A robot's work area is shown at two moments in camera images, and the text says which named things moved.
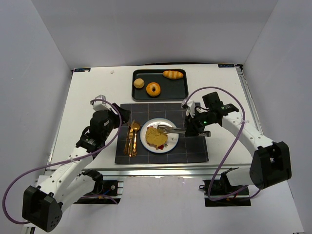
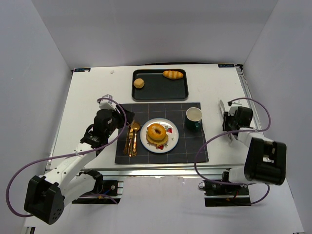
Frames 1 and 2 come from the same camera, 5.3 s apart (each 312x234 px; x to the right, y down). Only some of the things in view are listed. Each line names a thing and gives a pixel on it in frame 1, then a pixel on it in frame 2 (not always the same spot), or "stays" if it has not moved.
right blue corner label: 225,65 stays
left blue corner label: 82,69 stays
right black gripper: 193,127 to 226,122
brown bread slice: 154,138 stays
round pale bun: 139,83 stays
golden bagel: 149,89 to 152,134
